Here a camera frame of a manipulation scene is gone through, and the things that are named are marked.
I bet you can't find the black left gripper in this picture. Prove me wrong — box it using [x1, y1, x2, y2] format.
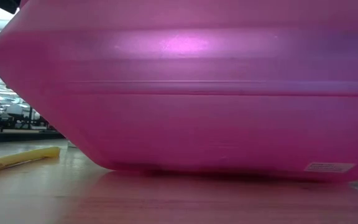
[0, 0, 21, 15]

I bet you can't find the yellow pencil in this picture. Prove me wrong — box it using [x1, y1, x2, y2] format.
[0, 146, 62, 175]

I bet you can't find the pink-red plastic supply box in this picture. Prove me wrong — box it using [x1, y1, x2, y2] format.
[0, 0, 358, 183]

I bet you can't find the white-backed chair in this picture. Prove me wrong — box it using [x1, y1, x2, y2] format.
[6, 103, 25, 117]

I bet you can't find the black metal stand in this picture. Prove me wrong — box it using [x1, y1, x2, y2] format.
[26, 105, 34, 130]

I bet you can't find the black table frame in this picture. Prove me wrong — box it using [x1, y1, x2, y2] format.
[0, 131, 66, 144]

